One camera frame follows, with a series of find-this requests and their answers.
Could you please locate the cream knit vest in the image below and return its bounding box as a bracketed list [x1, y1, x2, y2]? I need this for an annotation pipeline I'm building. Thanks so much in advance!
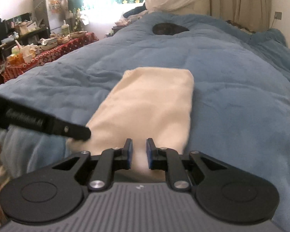
[66, 67, 194, 182]

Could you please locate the blue blanket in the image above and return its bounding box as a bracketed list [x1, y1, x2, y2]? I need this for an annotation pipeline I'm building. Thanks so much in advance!
[0, 12, 290, 228]

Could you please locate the patterned bed sheet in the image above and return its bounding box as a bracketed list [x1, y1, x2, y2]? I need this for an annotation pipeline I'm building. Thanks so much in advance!
[226, 20, 255, 34]

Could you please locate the beige curtain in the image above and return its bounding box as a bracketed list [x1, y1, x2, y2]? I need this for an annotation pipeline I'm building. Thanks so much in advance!
[208, 0, 273, 29]

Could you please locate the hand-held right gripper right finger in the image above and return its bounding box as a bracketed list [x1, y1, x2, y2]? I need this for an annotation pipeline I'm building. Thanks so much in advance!
[146, 138, 233, 191]

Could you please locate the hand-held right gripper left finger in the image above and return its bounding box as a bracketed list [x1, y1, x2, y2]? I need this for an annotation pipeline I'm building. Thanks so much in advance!
[52, 138, 134, 191]

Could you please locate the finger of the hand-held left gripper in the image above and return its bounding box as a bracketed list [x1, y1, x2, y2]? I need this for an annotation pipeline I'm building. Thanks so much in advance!
[48, 117, 92, 141]

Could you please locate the red patterned cluttered table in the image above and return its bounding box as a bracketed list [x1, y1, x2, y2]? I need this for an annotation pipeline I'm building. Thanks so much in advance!
[2, 32, 99, 83]

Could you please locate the dark cloth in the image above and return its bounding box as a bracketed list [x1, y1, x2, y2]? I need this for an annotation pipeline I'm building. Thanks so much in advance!
[152, 22, 190, 35]

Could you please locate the black shelf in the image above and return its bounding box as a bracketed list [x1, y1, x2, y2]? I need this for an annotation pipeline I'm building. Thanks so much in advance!
[0, 13, 50, 61]

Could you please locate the green drink cup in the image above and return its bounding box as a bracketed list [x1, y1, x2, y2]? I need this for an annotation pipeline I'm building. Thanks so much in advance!
[61, 20, 70, 36]

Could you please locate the pile of dark clothes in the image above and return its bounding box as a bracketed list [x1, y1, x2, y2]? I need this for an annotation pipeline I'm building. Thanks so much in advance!
[112, 3, 149, 28]

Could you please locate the silver refrigerator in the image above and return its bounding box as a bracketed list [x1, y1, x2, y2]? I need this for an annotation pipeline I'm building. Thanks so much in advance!
[32, 0, 68, 33]

